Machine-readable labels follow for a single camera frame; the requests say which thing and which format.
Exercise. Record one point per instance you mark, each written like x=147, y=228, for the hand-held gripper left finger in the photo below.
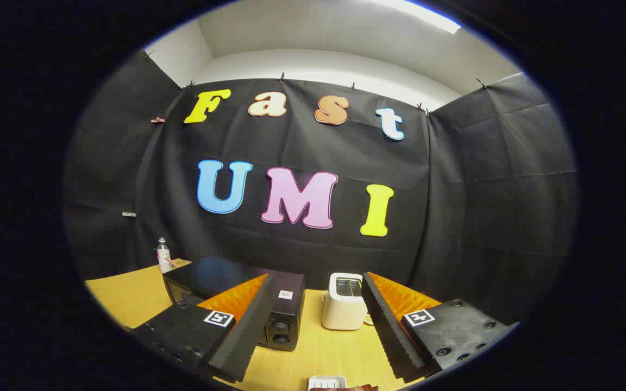
x=248, y=331

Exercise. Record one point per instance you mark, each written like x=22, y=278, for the black toaster oven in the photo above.
x=220, y=274

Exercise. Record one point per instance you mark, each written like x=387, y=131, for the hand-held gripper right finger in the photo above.
x=386, y=331

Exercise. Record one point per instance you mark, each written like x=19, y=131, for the white foam tray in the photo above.
x=326, y=381

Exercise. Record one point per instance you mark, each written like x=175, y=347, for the white pop-up toaster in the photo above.
x=340, y=312

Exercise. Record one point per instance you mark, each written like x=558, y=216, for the reddish brown meat slice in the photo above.
x=357, y=388

